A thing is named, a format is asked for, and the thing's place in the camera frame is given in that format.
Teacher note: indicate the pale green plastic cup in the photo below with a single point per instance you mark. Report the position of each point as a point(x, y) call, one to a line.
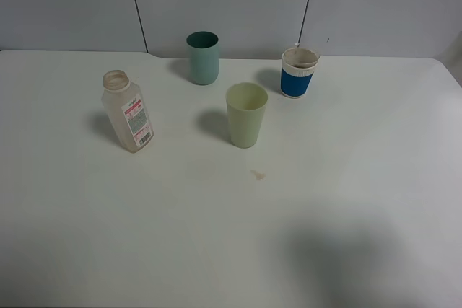
point(246, 104)

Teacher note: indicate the clear plastic drink bottle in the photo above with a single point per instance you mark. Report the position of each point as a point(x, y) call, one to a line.
point(127, 111)

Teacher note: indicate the small beverage spill puddle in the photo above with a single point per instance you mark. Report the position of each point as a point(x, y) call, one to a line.
point(258, 175)

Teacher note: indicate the teal plastic cup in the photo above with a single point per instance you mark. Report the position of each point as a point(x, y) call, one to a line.
point(203, 57)

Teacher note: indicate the blue and white paper cup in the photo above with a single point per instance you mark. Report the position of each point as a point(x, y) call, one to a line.
point(298, 68)

